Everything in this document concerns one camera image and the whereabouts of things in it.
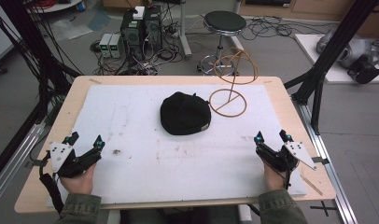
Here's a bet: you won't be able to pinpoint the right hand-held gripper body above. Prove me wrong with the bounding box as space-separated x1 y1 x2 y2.
255 141 318 174

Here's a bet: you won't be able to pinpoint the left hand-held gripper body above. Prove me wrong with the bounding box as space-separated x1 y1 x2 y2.
49 142 103 179

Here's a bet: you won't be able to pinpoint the brown wire hat stand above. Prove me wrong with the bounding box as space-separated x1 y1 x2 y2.
208 46 260 119

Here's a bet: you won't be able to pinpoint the black knit hat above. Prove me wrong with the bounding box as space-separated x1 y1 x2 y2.
160 91 212 136

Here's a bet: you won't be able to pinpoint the person's right hand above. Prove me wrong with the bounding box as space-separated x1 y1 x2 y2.
262 160 288 192

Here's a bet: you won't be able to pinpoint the person's left hand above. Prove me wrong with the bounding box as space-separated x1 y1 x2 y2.
59 162 97 196

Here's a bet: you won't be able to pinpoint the thin wooden strip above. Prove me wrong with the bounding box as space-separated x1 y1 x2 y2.
300 175 324 197

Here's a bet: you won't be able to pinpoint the white foam mat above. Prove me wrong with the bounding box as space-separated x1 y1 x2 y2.
46 83 308 208

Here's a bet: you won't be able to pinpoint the white floor board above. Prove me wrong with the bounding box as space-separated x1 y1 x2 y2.
293 33 379 85

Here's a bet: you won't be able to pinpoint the grey power supply unit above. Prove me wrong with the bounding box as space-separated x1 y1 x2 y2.
108 33 123 60
98 33 113 59

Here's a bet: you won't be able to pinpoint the person's dark legs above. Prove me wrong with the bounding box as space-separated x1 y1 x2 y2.
119 206 242 224

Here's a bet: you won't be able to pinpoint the grey and black machine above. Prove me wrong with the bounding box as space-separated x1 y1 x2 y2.
316 28 379 85

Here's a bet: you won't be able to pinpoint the black computer tower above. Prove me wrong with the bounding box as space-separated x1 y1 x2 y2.
143 5 163 52
119 8 146 62

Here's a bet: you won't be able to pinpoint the black round stool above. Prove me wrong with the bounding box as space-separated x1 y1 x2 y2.
196 9 248 77

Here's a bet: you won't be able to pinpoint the white box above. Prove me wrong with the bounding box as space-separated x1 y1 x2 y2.
132 6 147 21

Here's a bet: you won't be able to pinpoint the thin black cable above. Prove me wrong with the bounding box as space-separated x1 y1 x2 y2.
282 167 293 190

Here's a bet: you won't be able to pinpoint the black strap cable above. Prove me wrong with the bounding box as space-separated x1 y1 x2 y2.
38 151 64 215

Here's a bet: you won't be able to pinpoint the aluminium rail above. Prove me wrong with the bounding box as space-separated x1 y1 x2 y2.
0 119 50 209
292 100 359 224

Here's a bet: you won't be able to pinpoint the black metal frame stand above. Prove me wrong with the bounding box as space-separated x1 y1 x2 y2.
0 0 83 185
284 0 379 135

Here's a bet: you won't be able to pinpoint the tangle of black floor cables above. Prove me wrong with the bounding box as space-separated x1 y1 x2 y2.
240 15 330 42

